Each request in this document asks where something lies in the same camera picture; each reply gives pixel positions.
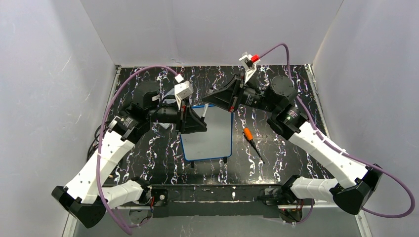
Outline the clear plastic screw box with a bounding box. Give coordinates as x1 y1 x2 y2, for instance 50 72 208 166
157 122 176 129

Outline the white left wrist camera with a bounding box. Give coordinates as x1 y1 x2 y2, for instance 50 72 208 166
174 81 194 110

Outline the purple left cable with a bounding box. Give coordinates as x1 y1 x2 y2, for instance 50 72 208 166
96 66 184 236

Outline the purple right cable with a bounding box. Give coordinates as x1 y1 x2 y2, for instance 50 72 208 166
258 42 416 219

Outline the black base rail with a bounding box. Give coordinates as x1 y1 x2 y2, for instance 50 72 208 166
124 184 312 219

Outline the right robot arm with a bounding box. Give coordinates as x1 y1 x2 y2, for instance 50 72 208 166
203 76 381 215

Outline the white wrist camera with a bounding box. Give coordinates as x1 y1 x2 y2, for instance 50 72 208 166
239 52 260 84
174 81 194 110

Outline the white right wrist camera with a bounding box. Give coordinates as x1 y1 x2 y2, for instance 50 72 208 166
239 52 260 84

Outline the orange handled screwdriver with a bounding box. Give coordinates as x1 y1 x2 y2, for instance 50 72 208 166
243 127 265 164

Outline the purple cable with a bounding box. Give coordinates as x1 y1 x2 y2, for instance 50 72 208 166
96 66 184 236
258 42 416 219

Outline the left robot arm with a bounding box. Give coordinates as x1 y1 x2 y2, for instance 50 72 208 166
52 81 207 228

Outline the blue framed whiteboard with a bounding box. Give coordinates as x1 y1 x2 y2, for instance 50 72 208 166
180 104 234 161

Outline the white marker pen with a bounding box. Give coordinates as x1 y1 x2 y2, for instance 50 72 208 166
201 103 209 118

